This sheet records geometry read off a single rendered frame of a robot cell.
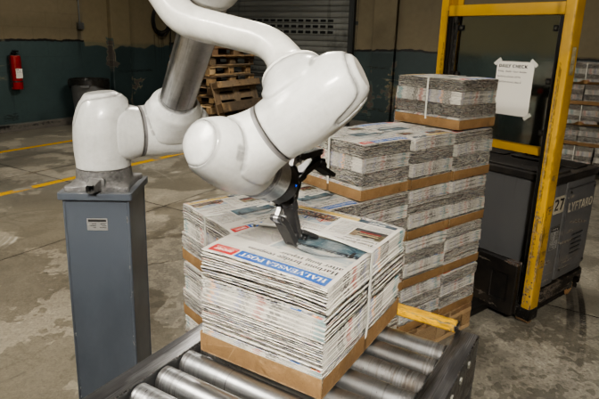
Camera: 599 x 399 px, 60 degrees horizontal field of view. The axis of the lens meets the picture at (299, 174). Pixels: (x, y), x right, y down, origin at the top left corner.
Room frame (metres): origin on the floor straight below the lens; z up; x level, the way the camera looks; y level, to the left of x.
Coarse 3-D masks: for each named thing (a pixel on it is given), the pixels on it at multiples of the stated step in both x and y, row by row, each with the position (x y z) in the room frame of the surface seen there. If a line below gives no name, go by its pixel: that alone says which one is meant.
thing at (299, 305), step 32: (224, 256) 0.93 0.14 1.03; (256, 256) 0.92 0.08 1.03; (288, 256) 0.93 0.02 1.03; (320, 256) 0.94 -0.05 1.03; (352, 256) 0.95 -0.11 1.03; (224, 288) 0.93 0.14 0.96; (256, 288) 0.89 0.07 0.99; (288, 288) 0.85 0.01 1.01; (320, 288) 0.82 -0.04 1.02; (352, 288) 0.90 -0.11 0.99; (224, 320) 0.94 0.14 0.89; (256, 320) 0.89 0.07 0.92; (288, 320) 0.86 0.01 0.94; (320, 320) 0.82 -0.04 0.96; (352, 320) 0.92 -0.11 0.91; (256, 352) 0.89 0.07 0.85; (288, 352) 0.86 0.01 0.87; (320, 352) 0.82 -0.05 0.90
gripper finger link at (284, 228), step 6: (270, 216) 0.92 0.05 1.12; (282, 216) 0.91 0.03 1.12; (282, 222) 0.91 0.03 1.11; (288, 222) 0.93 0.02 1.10; (282, 228) 0.93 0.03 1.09; (288, 228) 0.93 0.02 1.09; (282, 234) 0.95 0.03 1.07; (288, 234) 0.94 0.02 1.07; (294, 234) 0.95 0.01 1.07; (288, 240) 0.95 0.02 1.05; (294, 240) 0.95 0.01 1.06; (294, 246) 0.96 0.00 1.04
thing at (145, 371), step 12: (192, 336) 1.02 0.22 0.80; (168, 348) 0.97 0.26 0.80; (180, 348) 0.97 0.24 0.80; (192, 348) 0.98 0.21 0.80; (144, 360) 0.92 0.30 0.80; (156, 360) 0.93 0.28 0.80; (168, 360) 0.93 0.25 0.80; (132, 372) 0.88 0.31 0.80; (144, 372) 0.88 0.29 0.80; (156, 372) 0.89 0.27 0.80; (108, 384) 0.85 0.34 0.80; (120, 384) 0.85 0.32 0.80; (132, 384) 0.85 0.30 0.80; (96, 396) 0.81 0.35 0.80; (108, 396) 0.81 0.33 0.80; (120, 396) 0.82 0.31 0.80
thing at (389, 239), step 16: (304, 208) 1.22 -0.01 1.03; (320, 208) 1.23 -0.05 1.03; (304, 224) 1.12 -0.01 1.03; (320, 224) 1.12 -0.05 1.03; (336, 224) 1.12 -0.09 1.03; (352, 224) 1.12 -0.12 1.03; (368, 224) 1.13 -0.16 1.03; (384, 224) 1.14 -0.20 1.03; (352, 240) 1.03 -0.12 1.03; (368, 240) 1.03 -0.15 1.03; (384, 240) 1.04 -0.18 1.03; (400, 240) 1.11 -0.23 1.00; (384, 256) 1.03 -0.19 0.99; (400, 256) 1.12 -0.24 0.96; (384, 272) 1.04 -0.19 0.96; (384, 288) 1.06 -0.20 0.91; (384, 304) 1.06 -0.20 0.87
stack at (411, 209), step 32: (320, 192) 2.06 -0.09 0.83; (416, 192) 2.16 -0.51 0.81; (448, 192) 2.31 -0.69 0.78; (192, 224) 1.82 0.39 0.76; (224, 224) 1.65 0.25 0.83; (256, 224) 1.66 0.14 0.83; (416, 224) 2.17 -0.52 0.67; (416, 256) 2.19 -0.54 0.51; (192, 288) 1.83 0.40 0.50; (416, 288) 2.19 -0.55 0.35; (192, 320) 1.84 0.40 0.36
